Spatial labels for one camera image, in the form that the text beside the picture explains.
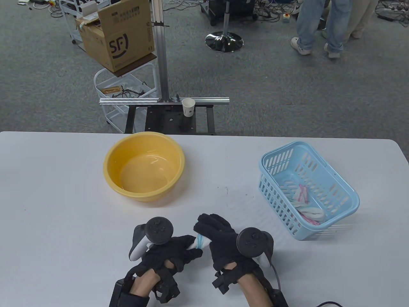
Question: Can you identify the person's right forearm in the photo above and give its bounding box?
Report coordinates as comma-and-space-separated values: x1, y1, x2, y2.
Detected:
238, 273, 275, 307

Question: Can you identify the person's left hand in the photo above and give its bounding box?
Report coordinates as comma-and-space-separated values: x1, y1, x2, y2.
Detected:
126, 234, 204, 303

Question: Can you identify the chrome stool base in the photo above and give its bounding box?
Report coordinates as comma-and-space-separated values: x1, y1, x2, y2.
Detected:
205, 0, 244, 53

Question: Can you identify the black wheeled equipment base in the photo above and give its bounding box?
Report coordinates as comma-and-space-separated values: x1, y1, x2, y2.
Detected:
201, 0, 258, 27

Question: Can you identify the dark grey white controller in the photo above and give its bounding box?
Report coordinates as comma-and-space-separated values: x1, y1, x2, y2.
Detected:
236, 227, 274, 268
129, 217, 174, 262

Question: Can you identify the white paper cup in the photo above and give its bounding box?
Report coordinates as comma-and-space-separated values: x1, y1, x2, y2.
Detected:
182, 98, 196, 117

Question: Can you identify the person's left forearm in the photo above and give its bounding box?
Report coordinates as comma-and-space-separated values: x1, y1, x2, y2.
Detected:
129, 269, 160, 298

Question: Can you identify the brown wooden board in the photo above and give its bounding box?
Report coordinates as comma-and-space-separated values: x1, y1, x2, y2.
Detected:
109, 53, 158, 78

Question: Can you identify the light blue plastic basket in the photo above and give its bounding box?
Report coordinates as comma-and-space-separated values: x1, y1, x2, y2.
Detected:
258, 141, 360, 241

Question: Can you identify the white wire cart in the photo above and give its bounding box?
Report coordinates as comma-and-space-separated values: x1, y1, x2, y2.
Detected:
94, 62, 158, 133

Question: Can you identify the black metal stand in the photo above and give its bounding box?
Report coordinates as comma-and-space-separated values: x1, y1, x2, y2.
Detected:
124, 105, 216, 135

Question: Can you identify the brown cardboard box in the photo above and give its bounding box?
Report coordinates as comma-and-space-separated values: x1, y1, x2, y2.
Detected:
76, 0, 155, 72

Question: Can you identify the tangle of floor cables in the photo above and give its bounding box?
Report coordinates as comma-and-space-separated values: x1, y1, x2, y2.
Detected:
375, 0, 409, 26
254, 0, 301, 23

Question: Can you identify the aluminium profile frame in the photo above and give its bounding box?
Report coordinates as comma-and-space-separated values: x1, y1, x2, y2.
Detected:
99, 0, 230, 106

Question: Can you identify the person's right hand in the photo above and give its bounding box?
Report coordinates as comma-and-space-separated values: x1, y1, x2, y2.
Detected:
193, 213, 266, 295

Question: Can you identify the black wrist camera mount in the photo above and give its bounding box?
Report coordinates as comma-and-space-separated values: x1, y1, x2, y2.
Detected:
109, 277, 150, 307
256, 270, 288, 307

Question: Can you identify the blue-trimmed white dish cloth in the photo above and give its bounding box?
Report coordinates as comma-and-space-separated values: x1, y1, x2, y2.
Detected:
187, 233, 213, 251

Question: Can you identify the white metal rack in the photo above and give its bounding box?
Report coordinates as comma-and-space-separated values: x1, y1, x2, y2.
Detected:
58, 0, 112, 51

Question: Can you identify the black cables bundle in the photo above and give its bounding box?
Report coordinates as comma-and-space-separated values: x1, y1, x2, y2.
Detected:
112, 84, 150, 98

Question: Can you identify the white blue-trimmed sock pair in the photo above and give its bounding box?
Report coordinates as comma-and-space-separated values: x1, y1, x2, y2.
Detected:
297, 206, 325, 222

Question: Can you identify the yellow plastic basin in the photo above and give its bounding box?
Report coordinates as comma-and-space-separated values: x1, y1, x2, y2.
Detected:
103, 132, 186, 202

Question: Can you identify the white pink-trimmed sock pair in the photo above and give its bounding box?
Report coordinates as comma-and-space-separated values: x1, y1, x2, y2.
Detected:
292, 184, 320, 226

